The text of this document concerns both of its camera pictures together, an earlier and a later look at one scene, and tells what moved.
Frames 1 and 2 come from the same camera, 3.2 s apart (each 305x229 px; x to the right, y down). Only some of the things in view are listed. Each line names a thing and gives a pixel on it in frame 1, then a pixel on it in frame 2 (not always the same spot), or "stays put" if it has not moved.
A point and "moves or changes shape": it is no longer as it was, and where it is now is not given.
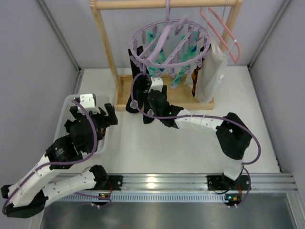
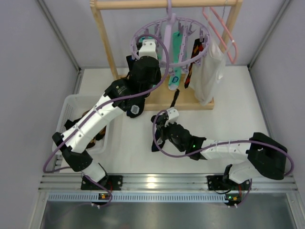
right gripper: [146, 89] to [159, 129]
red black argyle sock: [195, 73] to [198, 46]
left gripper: [94, 117] to [133, 59]
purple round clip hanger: [170, 45] moves or changes shape
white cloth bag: [211, 76] stays put
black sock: [147, 109] to [155, 146]
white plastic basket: [65, 115] stays put
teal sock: [189, 41] to [175, 81]
